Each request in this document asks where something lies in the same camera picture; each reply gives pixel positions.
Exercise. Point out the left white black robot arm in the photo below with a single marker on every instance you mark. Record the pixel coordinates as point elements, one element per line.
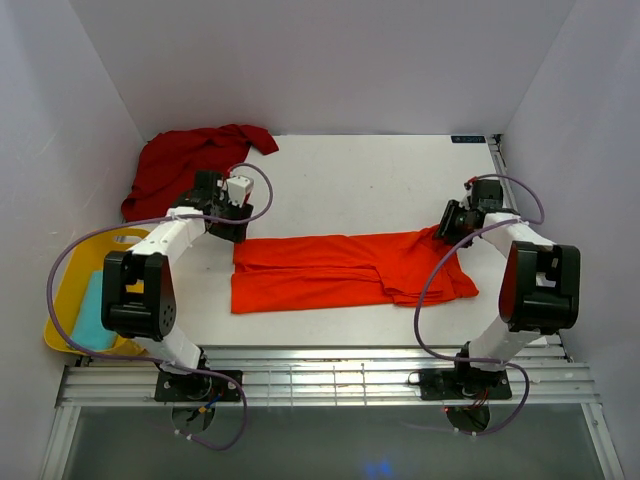
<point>138,300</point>

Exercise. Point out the yellow plastic tray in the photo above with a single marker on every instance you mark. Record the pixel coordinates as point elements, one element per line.
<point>85,259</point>

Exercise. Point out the teal folded t shirt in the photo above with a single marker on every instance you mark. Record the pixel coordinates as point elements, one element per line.
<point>88,330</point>

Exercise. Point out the blue table label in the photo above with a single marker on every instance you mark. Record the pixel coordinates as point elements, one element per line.
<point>468,139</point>

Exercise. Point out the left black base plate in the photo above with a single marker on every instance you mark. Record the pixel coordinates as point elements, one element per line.
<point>171,388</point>

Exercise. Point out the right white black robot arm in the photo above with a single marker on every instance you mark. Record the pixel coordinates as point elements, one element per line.
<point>540,290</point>

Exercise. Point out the aluminium rail frame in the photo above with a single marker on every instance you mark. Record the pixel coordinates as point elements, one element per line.
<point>333,394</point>

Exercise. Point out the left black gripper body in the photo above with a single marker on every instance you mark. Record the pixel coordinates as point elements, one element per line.
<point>218,202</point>

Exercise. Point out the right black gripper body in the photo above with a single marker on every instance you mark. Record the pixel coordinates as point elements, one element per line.
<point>465,231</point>

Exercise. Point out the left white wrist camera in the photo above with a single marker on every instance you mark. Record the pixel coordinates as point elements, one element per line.
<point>238,189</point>

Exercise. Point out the dark red t shirt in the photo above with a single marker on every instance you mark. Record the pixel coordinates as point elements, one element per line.
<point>168,164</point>

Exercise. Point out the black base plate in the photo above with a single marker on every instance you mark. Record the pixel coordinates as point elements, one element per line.
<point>452,384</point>
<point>171,388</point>

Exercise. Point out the orange t shirt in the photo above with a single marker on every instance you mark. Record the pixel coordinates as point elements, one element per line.
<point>339,271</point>

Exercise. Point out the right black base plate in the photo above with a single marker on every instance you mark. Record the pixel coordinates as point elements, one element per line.
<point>452,384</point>

